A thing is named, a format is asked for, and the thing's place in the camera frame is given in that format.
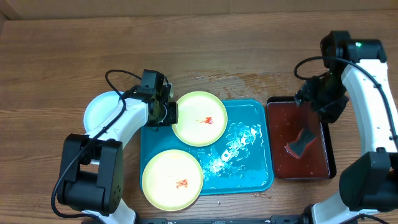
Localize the yellow plate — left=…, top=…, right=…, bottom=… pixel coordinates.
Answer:
left=141, top=149, right=204, bottom=212
left=172, top=91, right=228, bottom=147

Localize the white plate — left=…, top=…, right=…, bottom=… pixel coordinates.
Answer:
left=83, top=91, right=119, bottom=132

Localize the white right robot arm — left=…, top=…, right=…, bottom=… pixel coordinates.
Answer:
left=294, top=31, right=397, bottom=223

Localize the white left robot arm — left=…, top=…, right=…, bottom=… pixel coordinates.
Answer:
left=50, top=84, right=177, bottom=223

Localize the black tray with red water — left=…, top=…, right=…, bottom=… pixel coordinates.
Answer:
left=266, top=96, right=336, bottom=180

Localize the blue plastic tray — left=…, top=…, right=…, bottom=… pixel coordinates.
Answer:
left=140, top=99, right=274, bottom=195

